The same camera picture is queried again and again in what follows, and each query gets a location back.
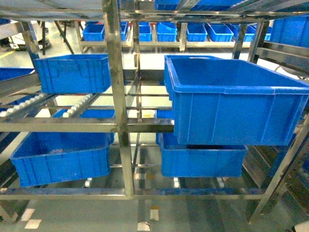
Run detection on blue bin upper left shelf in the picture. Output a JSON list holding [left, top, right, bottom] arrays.
[[34, 54, 112, 94]]

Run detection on steel shelf rack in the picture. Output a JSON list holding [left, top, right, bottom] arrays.
[[0, 0, 309, 222]]

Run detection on large blue bin front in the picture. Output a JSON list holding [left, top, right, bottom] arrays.
[[165, 56, 309, 145]]

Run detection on blue bin bottom middle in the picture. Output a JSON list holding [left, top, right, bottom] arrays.
[[156, 133, 248, 178]]

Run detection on blue bin bottom left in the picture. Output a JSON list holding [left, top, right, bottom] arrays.
[[10, 132, 114, 187]]

